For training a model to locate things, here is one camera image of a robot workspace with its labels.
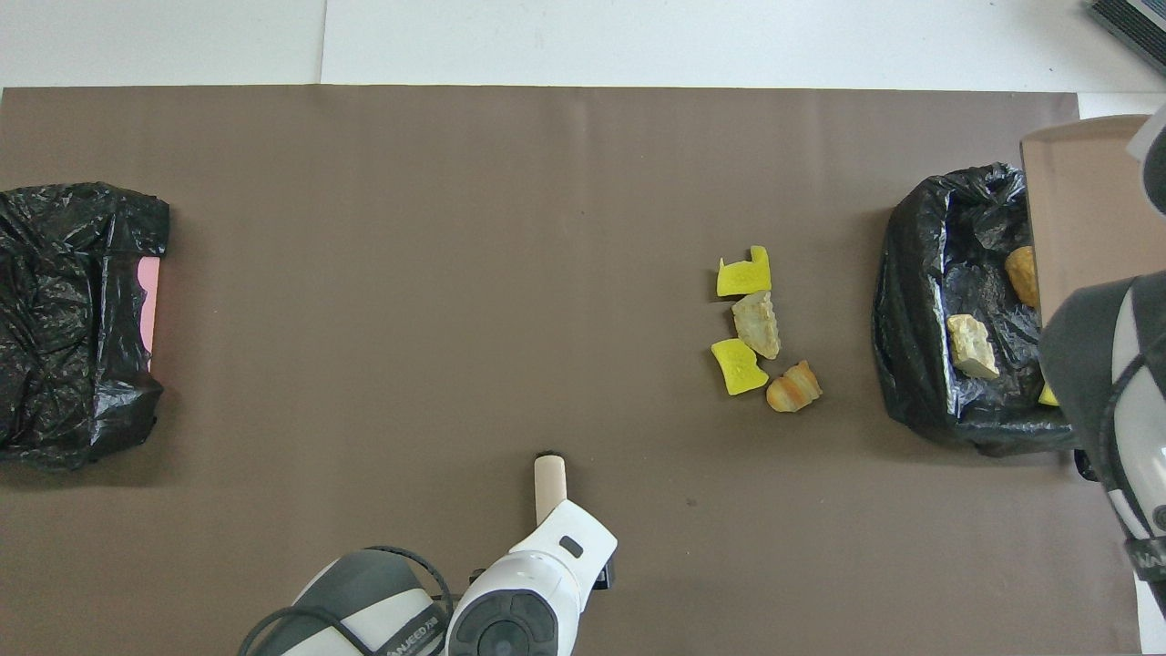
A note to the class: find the bin lined with black bag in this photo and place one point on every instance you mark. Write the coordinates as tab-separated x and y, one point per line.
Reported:
920	273

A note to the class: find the orange striped croissant toy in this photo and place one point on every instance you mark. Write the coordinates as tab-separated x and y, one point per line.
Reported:
792	389

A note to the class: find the brown potato-shaped bread toy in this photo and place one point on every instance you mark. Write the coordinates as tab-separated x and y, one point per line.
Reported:
1022	273

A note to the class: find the yellow sponge wedge piece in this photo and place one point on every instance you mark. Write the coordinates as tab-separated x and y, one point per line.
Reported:
1048	396

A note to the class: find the brown paper table mat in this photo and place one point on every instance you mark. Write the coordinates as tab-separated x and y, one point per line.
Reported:
547	273

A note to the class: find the tan striped croissant toy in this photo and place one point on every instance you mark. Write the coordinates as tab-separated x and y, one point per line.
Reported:
971	348

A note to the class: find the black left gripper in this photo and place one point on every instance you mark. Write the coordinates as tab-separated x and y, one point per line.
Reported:
607	576

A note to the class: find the yellow sponge square piece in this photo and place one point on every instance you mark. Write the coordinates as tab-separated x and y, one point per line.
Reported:
738	366

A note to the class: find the pale beige rock-like chunk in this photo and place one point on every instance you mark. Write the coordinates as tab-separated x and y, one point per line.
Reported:
758	326

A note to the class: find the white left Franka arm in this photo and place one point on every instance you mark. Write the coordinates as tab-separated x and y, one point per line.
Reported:
537	574

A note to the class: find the yellow sponge piece with notch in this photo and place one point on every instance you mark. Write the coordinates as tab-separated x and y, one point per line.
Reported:
742	278

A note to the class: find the dark grey ribbed device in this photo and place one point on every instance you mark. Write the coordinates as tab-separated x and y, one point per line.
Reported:
1134	23

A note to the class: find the pale pink hand brush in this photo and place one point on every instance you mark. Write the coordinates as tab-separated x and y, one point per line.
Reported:
549	487

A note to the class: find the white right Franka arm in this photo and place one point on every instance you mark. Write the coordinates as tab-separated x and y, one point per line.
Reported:
1093	364

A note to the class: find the pink bin with black bag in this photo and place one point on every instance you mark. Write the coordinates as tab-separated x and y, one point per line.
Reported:
73	401

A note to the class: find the pale pink plastic dustpan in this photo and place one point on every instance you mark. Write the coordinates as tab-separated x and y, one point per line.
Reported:
1084	210

